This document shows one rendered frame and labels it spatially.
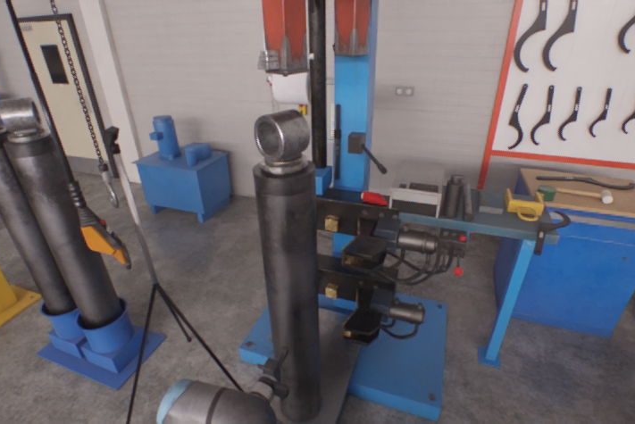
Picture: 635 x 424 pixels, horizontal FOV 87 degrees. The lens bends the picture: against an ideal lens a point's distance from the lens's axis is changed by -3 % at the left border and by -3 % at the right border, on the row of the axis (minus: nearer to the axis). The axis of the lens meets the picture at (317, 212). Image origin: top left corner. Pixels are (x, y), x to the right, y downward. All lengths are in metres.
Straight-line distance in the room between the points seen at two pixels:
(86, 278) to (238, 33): 2.71
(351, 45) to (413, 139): 2.08
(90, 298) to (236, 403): 1.58
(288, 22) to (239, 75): 2.76
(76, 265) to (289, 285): 1.30
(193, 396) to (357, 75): 1.51
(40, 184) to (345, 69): 1.56
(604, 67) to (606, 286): 1.66
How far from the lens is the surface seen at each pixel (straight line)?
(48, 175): 2.05
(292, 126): 1.11
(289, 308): 1.41
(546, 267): 2.72
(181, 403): 0.96
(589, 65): 3.50
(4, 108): 2.04
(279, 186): 1.11
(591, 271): 2.79
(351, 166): 1.97
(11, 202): 2.38
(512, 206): 1.96
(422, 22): 3.39
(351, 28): 1.57
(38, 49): 6.11
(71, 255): 2.22
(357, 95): 1.86
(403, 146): 3.56
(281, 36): 1.28
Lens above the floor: 1.90
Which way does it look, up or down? 28 degrees down
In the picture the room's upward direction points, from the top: 1 degrees counter-clockwise
